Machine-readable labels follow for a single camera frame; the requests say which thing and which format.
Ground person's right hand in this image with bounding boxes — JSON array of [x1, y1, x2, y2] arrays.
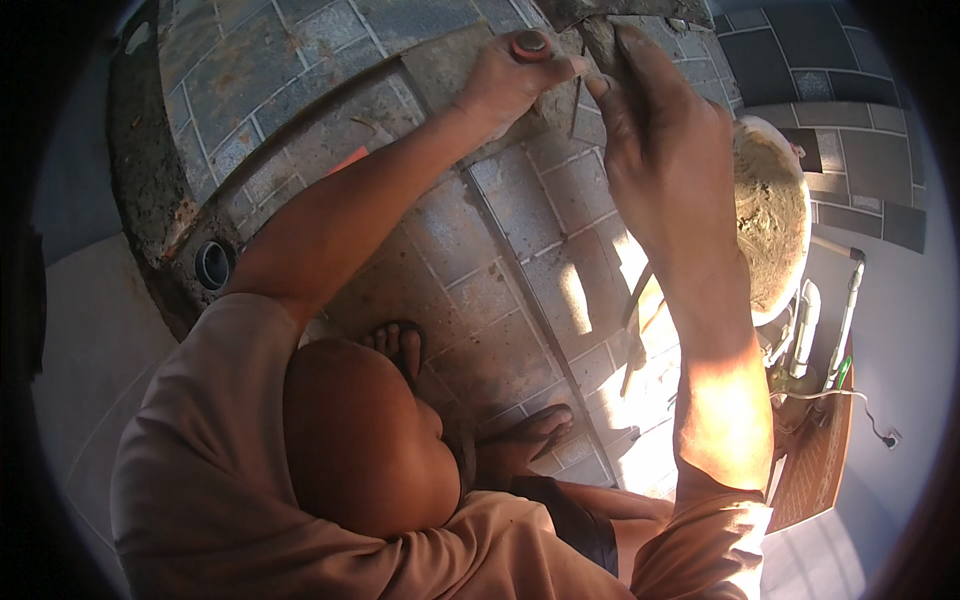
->
[[583, 21, 748, 265]]

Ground person's left hand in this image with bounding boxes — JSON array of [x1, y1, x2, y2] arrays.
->
[[456, 31, 590, 142]]

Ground grey cement trowel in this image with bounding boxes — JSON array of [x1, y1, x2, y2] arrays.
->
[[551, 0, 715, 78]]

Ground thin metal rod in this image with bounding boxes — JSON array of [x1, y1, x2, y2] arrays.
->
[[567, 43, 588, 141]]

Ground cement-coated mixing basin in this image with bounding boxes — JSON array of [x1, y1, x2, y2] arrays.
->
[[731, 114, 813, 328]]

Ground orange tile chip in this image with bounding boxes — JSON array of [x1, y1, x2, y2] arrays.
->
[[327, 145, 371, 177]]

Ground short white plastic pipe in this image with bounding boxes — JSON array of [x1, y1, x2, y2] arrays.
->
[[789, 279, 823, 381]]

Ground long white black-tipped pipe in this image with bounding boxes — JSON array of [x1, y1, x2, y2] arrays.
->
[[811, 234, 868, 393]]

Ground person's legs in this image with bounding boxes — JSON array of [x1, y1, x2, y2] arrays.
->
[[360, 321, 676, 579]]

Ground brown wooden board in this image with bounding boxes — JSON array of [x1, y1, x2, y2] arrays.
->
[[763, 336, 857, 535]]

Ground grey pipe opening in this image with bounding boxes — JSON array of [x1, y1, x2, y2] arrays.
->
[[193, 240, 238, 292]]

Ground person's body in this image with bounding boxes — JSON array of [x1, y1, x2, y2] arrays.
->
[[111, 291, 775, 600]]

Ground white cable with plug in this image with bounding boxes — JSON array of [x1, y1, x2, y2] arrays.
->
[[771, 385, 903, 451]]

